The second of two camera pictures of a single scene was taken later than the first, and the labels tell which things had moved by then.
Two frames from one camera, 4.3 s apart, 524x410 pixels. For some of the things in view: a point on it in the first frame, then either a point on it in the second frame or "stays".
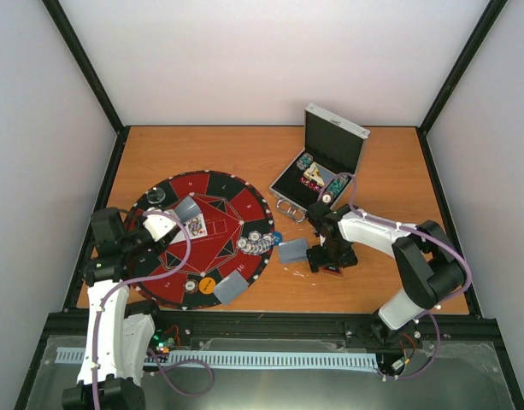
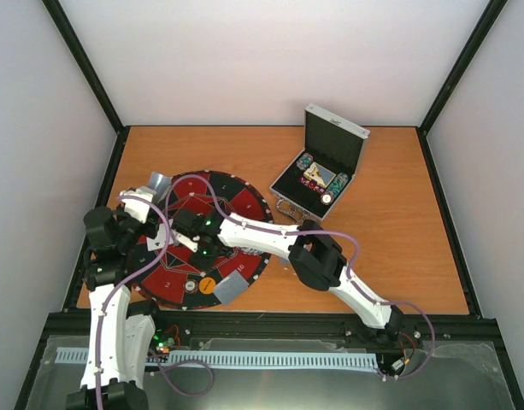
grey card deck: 187,207 to 160,183
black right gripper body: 336,253 to 209,259
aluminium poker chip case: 325,169 stays
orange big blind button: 207,285 stays
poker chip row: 304,161 stays
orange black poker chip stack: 191,286 stays
